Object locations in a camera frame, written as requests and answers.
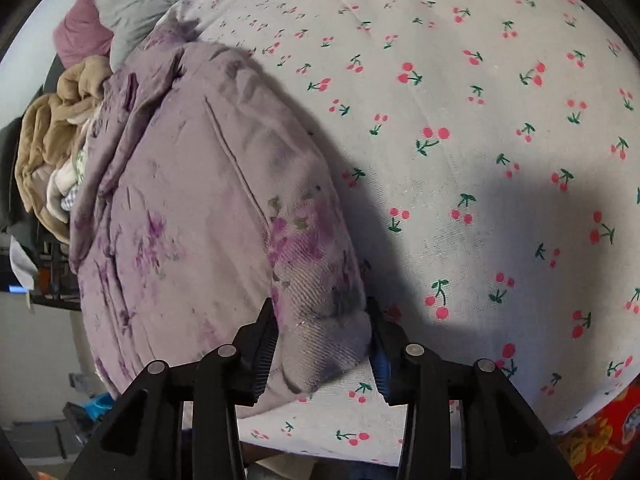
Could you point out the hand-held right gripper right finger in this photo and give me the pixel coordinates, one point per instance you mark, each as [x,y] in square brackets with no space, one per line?
[380,370]

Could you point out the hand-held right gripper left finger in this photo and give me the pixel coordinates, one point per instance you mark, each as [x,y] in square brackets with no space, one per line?
[260,360]

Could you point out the purple floral padded jacket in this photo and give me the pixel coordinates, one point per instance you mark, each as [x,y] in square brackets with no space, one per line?
[200,210]

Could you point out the blue plastic tub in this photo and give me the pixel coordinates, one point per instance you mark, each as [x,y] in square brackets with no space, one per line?
[100,406]

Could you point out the black folding chair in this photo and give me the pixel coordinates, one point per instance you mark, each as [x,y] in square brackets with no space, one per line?
[55,275]

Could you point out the red floral cloth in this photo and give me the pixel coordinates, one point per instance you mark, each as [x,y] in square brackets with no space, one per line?
[610,435]

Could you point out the checked cloth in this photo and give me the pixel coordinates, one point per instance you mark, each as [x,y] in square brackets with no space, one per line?
[71,200]

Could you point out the green floral cloth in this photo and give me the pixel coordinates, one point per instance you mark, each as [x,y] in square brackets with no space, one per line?
[81,165]

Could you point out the white fleece garment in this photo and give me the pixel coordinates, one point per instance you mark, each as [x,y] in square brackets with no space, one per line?
[59,187]

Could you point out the cherry print bed sheet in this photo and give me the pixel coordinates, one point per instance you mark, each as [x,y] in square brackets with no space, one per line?
[475,110]

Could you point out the black padded chair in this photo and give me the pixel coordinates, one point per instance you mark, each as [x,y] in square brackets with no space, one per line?
[10,185]

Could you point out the beige fleece coat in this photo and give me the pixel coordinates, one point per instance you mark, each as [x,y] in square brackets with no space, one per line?
[45,130]

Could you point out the mauve pillow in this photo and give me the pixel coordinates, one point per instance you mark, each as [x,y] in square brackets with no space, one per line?
[82,30]

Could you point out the grey quilt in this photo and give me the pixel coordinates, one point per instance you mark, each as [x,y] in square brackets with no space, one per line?
[140,0]

